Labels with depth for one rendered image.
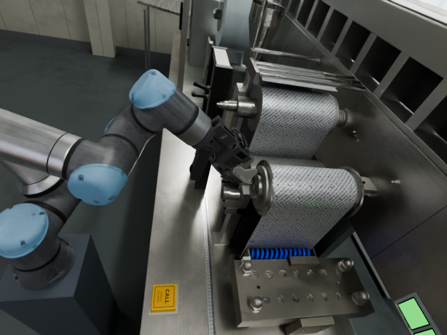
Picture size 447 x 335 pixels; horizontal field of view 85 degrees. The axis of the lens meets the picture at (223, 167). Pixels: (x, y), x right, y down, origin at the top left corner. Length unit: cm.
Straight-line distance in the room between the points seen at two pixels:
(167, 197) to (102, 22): 347
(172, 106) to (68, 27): 414
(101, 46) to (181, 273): 385
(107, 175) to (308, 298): 64
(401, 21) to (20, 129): 88
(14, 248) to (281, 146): 75
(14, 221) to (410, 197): 95
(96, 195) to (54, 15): 422
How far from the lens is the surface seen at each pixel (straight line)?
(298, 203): 64
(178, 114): 46
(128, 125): 49
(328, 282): 87
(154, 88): 44
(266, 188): 60
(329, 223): 78
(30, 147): 46
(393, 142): 78
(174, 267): 88
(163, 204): 100
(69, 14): 449
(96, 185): 41
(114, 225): 203
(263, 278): 78
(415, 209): 73
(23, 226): 76
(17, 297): 94
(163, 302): 82
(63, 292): 90
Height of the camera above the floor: 172
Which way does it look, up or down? 44 degrees down
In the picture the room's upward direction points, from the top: 16 degrees clockwise
